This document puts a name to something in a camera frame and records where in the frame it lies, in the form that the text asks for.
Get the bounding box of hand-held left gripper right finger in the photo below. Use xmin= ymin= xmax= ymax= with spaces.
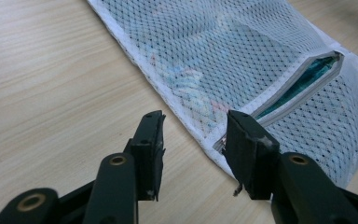
xmin=222 ymin=109 xmax=358 ymax=224

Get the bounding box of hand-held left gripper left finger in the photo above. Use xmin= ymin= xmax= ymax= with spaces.
xmin=82 ymin=109 xmax=167 ymax=224

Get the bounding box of white mesh laundry bag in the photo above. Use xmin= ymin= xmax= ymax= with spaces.
xmin=86 ymin=0 xmax=358 ymax=189

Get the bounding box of teal patterned cloth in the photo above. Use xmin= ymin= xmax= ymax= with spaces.
xmin=255 ymin=56 xmax=338 ymax=119

